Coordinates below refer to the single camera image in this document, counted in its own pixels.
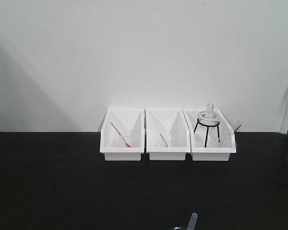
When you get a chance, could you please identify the clear plastic pipette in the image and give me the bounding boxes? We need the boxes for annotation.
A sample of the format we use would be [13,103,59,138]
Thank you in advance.
[187,213,198,230]

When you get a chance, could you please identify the white right storage bin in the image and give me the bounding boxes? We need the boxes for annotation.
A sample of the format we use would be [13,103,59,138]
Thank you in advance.
[183,109,237,161]

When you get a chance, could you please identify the white storage bin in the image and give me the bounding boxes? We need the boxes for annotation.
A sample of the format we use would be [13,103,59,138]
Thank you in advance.
[100,109,145,161]
[183,109,237,161]
[145,109,191,161]

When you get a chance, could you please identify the white left storage bin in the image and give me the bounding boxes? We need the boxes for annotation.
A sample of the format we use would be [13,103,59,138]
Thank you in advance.
[100,109,145,161]

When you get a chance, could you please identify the glass alcohol burner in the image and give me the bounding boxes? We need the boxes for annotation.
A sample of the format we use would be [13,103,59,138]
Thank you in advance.
[198,103,220,129]

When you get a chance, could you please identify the white middle storage bin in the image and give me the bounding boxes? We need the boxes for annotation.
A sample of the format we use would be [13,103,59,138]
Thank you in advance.
[145,109,191,161]

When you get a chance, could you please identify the black wire tripod stand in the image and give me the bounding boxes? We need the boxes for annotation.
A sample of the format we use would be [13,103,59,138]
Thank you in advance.
[193,119,220,148]

